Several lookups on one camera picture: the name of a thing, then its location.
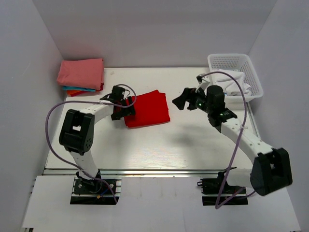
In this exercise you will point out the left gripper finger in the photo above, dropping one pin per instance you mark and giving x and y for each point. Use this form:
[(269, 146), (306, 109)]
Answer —
[(130, 101), (130, 111)]

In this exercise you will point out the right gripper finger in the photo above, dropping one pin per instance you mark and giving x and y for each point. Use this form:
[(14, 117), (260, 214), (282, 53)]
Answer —
[(189, 93), (180, 102)]

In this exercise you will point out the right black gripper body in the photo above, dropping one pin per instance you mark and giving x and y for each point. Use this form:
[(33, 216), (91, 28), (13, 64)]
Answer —
[(199, 101)]

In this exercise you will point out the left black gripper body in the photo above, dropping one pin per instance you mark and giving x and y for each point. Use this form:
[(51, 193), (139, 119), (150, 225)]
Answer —
[(119, 113)]

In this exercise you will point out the red t shirt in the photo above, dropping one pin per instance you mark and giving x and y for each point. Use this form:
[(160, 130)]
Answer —
[(151, 109)]

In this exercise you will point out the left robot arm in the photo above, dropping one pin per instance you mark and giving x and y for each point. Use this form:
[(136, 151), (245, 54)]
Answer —
[(77, 133)]

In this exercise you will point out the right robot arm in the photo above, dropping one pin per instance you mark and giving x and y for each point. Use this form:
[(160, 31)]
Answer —
[(271, 168)]

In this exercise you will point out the pink folded t shirt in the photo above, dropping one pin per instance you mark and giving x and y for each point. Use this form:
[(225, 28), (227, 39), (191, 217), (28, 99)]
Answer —
[(87, 73)]

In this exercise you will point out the orange folded t shirt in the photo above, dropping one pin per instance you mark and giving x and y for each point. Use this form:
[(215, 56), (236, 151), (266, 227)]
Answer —
[(73, 93)]

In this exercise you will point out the white plastic basket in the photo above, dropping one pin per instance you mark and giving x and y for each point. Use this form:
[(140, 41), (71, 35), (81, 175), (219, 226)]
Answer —
[(240, 63)]

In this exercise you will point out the teal folded t shirt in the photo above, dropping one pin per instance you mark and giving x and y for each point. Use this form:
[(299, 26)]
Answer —
[(78, 88)]

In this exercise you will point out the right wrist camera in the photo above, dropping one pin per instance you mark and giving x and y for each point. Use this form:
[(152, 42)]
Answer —
[(203, 82)]

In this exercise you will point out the aluminium rail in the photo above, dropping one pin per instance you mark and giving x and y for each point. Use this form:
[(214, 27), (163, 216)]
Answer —
[(139, 172)]

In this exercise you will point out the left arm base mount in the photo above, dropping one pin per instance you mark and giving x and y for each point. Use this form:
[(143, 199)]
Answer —
[(91, 193)]

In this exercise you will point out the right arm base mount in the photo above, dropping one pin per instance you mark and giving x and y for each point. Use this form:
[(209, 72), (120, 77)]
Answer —
[(210, 191)]

